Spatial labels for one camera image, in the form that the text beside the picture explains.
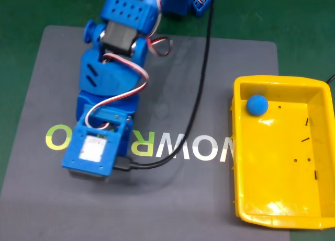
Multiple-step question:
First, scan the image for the blue foam ball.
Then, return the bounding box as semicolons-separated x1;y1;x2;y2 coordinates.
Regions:
246;95;270;117

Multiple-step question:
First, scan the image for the yellow plastic bin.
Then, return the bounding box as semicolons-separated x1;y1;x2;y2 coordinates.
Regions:
230;74;335;229

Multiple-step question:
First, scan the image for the grey printed work mat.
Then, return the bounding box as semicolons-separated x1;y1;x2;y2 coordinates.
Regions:
0;25;291;241

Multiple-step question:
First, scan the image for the red white black servo wire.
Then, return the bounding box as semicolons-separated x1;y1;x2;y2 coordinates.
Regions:
146;36;174;57
84;52;150;131

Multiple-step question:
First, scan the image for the blue camera box white label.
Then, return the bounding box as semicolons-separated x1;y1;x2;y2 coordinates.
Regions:
61;118;124;178

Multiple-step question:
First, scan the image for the black camera cable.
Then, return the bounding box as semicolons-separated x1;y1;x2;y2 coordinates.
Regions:
113;0;214;172

